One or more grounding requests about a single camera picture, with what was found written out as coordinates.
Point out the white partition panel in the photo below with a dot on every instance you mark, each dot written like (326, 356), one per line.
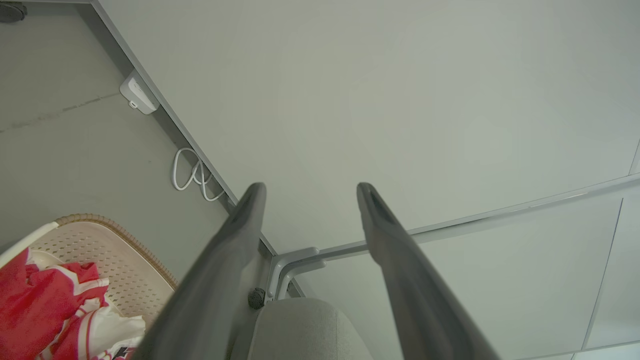
(112, 25)

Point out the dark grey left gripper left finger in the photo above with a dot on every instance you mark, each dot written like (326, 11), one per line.
(210, 280)

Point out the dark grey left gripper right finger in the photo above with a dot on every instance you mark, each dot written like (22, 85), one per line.
(415, 290)

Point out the white power adapter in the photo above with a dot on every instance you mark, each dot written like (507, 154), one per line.
(137, 95)

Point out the grey partition frame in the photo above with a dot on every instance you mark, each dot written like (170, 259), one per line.
(500, 212)

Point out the dark grey round object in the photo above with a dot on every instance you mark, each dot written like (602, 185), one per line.
(11, 11)

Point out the black round foot knob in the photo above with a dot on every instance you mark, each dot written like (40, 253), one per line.
(256, 298)

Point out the beige perforated laundry basket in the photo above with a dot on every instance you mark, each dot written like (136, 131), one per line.
(117, 270)

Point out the red and white clothes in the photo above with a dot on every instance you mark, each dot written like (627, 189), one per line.
(35, 310)

